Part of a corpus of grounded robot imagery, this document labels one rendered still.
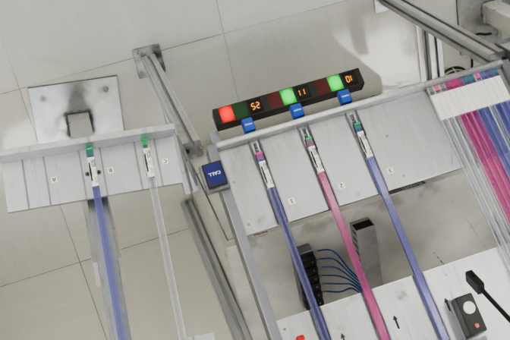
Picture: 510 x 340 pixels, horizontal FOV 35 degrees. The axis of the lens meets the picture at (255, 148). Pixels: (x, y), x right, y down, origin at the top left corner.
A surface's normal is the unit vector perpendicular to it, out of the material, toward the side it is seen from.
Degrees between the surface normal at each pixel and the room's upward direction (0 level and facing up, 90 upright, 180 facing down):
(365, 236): 0
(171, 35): 0
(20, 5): 0
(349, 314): 47
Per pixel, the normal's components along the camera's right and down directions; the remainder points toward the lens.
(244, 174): 0.05, -0.36
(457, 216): 0.27, 0.40
